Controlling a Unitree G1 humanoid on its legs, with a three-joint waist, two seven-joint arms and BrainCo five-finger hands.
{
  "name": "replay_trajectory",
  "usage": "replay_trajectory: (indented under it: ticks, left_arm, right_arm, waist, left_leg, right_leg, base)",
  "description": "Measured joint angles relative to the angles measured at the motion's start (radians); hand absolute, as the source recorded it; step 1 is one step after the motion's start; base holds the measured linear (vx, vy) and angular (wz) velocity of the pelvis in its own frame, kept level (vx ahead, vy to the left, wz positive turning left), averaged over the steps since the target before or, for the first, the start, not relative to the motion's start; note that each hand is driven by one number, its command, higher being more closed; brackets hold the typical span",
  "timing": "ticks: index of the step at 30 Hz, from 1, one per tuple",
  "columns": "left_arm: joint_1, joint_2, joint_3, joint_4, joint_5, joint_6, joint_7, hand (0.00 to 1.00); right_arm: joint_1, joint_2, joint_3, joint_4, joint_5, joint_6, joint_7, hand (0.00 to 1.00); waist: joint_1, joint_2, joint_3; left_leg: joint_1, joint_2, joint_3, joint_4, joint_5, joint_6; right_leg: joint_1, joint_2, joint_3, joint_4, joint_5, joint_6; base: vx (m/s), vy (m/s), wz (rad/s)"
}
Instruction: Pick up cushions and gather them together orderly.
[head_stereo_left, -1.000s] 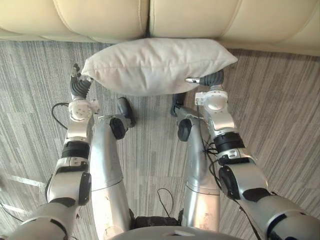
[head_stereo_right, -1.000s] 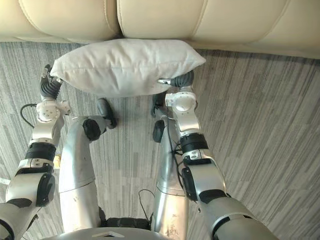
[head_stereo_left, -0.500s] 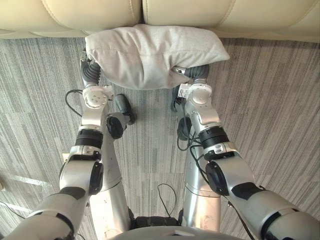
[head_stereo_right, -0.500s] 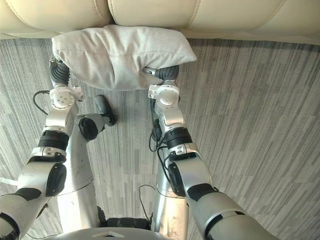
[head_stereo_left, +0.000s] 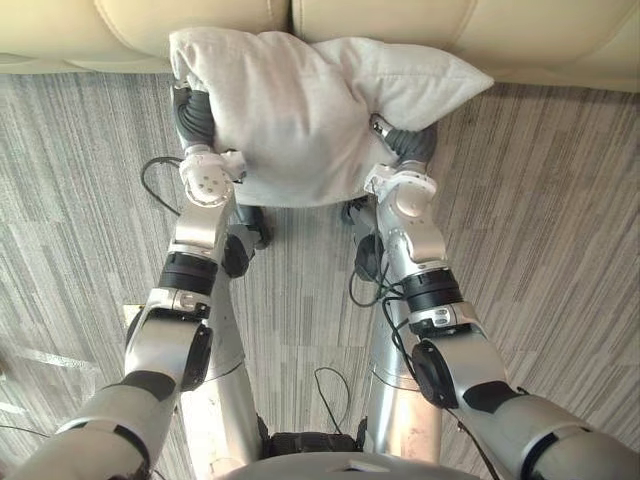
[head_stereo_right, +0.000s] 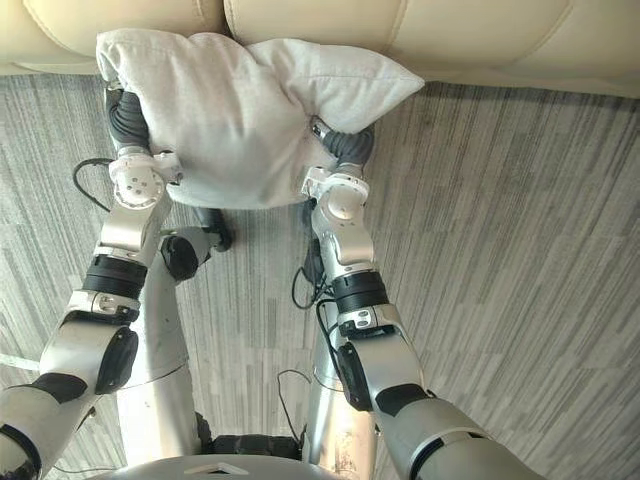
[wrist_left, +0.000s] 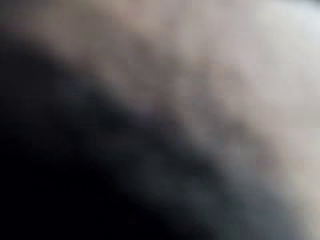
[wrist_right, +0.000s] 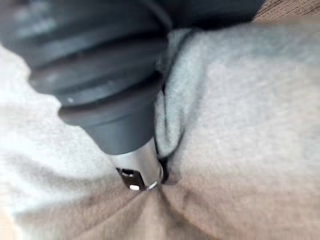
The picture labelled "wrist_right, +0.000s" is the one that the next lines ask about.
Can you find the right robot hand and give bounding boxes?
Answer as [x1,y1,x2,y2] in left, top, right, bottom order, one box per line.
[0,0,264,193]

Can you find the light beige fabric cushion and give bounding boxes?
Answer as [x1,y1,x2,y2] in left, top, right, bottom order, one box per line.
[0,18,320,240]

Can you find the brown fabric sofa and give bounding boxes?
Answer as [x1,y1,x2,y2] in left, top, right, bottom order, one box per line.
[253,0,320,25]

